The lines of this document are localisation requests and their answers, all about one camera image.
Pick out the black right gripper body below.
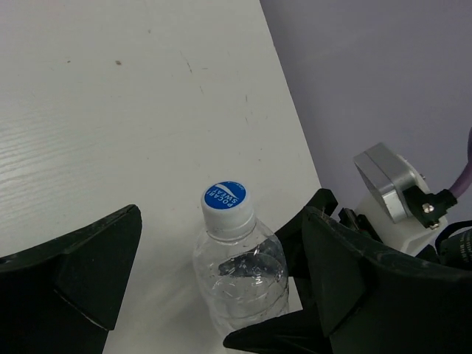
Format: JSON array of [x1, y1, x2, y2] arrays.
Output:
[[339, 208, 471, 271]]

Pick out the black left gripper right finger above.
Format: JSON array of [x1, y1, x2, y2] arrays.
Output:
[[302, 208, 471, 353]]

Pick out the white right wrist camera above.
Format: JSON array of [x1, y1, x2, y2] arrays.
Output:
[[353, 143, 448, 256]]

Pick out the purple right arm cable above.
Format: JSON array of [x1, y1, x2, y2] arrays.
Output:
[[440, 127, 472, 202]]

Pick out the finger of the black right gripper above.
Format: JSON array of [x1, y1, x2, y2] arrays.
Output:
[[223, 308, 332, 354], [275, 188, 339, 280]]

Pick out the clear bottle with blue label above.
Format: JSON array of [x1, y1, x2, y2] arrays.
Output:
[[192, 181, 289, 336]]

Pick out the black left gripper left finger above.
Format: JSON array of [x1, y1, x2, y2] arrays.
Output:
[[1, 205, 142, 354]]

